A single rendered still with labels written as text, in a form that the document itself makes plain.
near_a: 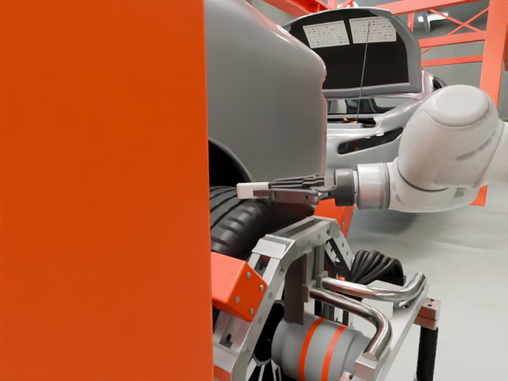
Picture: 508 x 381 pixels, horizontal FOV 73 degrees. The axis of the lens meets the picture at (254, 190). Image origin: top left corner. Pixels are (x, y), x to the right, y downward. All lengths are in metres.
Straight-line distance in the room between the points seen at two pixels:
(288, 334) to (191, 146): 0.64
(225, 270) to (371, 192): 0.30
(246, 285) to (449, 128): 0.36
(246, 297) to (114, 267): 0.40
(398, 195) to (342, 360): 0.33
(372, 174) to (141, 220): 0.55
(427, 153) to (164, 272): 0.43
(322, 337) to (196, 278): 0.58
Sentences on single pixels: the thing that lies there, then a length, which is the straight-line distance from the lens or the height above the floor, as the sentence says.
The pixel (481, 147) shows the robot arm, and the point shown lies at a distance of 0.55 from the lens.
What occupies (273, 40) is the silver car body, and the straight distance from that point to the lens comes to 1.25.
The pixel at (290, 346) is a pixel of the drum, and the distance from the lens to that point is 0.78.
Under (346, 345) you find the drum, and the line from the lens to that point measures 0.75.
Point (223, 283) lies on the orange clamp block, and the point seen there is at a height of 1.10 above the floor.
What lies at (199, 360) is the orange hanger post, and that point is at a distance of 0.24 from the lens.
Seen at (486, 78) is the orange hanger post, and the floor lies 1.80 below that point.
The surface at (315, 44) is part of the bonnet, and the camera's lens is 4.15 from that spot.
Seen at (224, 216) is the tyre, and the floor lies 1.15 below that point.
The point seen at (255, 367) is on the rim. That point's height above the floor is 0.77.
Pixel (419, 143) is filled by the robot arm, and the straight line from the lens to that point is 0.54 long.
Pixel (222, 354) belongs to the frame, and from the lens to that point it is 0.61.
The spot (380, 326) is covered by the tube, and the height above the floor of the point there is 1.01.
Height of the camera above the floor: 1.33
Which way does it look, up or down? 10 degrees down
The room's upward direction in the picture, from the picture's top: straight up
